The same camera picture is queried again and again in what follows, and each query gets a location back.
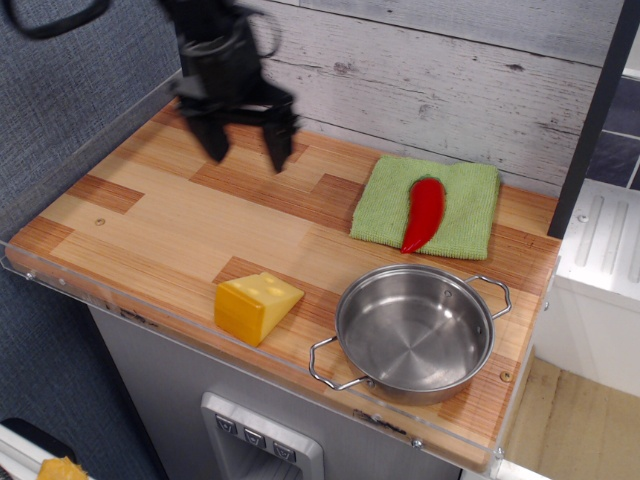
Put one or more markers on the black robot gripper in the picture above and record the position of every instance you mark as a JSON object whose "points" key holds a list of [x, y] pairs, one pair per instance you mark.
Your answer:
{"points": [[223, 83]]}

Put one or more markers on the red chili pepper toy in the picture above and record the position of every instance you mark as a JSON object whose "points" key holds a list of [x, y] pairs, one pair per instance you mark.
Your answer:
{"points": [[427, 204]]}

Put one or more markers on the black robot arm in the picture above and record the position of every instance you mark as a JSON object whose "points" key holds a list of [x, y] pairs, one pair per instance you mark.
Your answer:
{"points": [[203, 20]]}

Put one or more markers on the green towel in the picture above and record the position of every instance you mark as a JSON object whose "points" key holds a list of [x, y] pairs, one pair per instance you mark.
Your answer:
{"points": [[471, 197]]}

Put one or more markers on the yellow object at corner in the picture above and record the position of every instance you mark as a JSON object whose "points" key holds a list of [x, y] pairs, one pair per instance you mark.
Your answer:
{"points": [[61, 469]]}

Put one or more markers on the yellow cheese wedge toy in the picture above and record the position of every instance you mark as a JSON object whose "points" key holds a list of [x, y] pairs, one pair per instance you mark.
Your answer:
{"points": [[250, 307]]}

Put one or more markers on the stainless steel pot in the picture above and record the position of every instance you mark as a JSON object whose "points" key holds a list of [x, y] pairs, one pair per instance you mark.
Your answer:
{"points": [[414, 334]]}

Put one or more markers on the grey toy fridge cabinet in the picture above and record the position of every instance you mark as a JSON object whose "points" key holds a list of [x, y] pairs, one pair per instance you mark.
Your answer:
{"points": [[167, 379]]}

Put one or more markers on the silver dispenser panel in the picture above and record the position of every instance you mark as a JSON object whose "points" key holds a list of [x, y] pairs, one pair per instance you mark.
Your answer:
{"points": [[255, 440]]}

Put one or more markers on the white toy sink unit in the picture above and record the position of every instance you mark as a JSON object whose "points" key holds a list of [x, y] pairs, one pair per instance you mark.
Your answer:
{"points": [[589, 323]]}

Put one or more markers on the dark right upright post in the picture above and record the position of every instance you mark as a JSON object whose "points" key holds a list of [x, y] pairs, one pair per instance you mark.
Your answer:
{"points": [[611, 73]]}

